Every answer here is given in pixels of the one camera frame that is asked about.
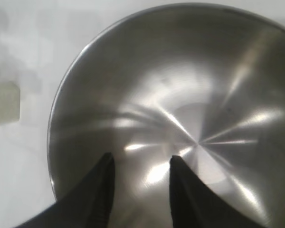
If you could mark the stainless steel mixing bowl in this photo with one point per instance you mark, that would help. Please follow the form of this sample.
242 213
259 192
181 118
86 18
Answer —
180 83

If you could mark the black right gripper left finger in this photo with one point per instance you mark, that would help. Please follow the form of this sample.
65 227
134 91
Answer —
85 204

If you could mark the clear plastic measuring cup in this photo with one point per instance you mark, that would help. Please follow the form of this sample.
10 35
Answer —
4 102

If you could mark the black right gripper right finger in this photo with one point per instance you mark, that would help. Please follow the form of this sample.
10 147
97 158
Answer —
194 206

